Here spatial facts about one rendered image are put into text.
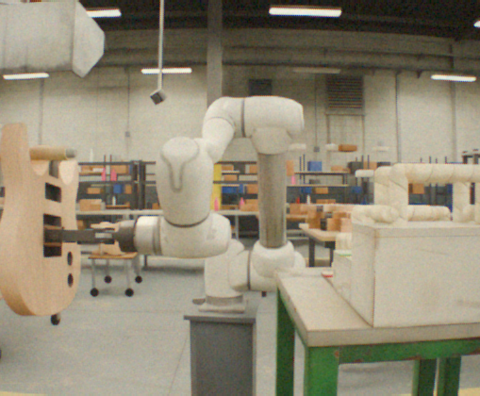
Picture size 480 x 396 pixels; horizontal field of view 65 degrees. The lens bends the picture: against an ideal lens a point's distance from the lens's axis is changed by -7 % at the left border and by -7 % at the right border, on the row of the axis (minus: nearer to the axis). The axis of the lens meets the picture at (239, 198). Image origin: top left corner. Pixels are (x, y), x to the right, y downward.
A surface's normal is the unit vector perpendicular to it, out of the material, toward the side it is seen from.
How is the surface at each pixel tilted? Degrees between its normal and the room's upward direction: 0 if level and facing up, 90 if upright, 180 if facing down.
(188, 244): 123
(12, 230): 61
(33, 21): 90
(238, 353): 90
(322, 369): 91
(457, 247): 90
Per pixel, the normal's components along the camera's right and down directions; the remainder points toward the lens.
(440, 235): 0.00, 0.01
